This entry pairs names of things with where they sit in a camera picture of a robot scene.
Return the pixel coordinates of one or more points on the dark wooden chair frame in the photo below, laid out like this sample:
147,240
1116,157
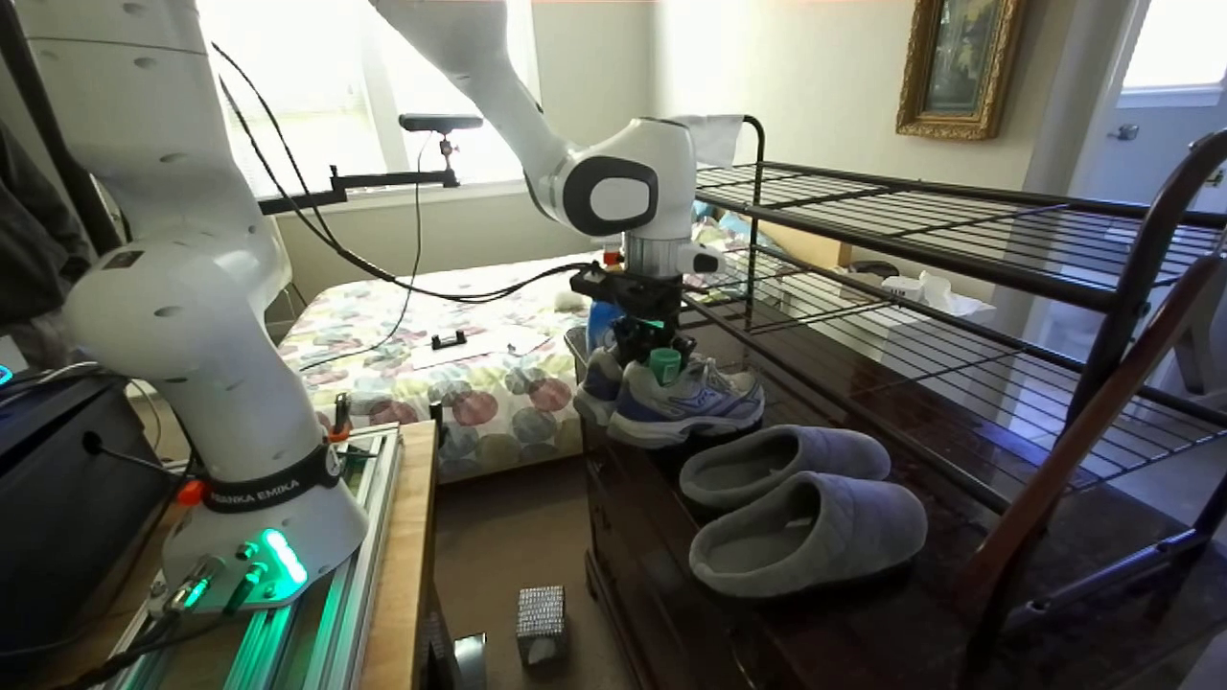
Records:
981,584

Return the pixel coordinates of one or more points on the white cloth on rack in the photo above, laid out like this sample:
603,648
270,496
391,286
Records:
713,138

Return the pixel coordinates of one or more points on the gold framed picture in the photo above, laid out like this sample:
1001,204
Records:
958,65

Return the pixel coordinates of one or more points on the blue spray bottle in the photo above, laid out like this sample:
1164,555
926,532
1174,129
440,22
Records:
599,322

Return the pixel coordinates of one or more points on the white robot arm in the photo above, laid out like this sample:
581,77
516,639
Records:
180,303

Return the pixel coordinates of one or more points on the grey blue sneaker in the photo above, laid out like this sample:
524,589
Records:
695,404
599,385

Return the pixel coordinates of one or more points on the grey slipper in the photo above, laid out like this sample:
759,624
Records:
755,460
811,532

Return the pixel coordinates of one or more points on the small green bottle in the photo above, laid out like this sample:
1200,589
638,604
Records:
664,364

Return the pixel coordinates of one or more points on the black metal shoe rack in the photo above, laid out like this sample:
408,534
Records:
965,322

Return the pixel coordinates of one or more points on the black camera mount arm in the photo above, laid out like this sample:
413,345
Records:
342,184

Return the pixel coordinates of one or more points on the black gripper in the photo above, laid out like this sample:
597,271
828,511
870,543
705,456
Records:
649,309

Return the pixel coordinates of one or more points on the floral bed mattress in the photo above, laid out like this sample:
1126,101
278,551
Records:
505,400

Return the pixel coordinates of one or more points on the small grey box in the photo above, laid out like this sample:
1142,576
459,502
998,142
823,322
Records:
542,625

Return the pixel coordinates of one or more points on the grey blue sneaker front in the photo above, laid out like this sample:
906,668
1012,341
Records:
695,404

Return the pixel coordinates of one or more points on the grey slipper near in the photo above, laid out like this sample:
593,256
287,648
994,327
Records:
811,532

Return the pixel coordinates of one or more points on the dark wooden dresser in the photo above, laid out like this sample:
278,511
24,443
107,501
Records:
1119,589

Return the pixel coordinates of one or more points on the grey slipper far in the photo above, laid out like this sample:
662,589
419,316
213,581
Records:
755,460

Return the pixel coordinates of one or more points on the small black object on bed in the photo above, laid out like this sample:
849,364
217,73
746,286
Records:
450,339

